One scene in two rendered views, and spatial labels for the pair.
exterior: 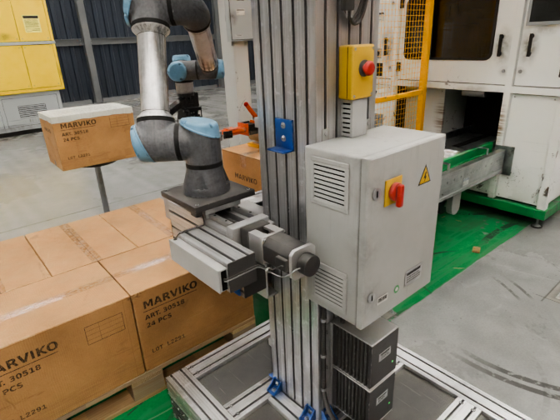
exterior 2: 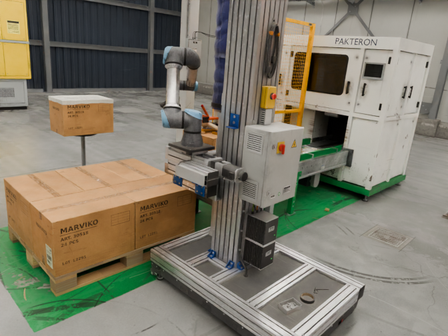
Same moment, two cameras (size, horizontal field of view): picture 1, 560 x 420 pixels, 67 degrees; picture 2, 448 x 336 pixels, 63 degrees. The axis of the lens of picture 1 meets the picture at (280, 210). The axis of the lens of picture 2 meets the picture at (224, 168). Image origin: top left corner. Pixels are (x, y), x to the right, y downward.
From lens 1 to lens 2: 1.13 m
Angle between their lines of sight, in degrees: 8
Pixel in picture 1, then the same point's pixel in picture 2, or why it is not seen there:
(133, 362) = (130, 242)
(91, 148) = (83, 123)
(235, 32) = not seen: hidden behind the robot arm
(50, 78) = (21, 69)
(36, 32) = (15, 33)
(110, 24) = (66, 32)
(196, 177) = (189, 137)
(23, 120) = not seen: outside the picture
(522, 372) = (342, 265)
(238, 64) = not seen: hidden behind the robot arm
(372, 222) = (271, 159)
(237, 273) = (211, 179)
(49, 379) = (90, 241)
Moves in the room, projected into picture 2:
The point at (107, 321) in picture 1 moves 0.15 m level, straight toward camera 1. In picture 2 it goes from (122, 214) to (129, 222)
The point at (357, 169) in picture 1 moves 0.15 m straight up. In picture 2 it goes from (267, 136) to (270, 110)
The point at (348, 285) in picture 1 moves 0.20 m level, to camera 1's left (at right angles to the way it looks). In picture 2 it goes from (259, 187) to (226, 186)
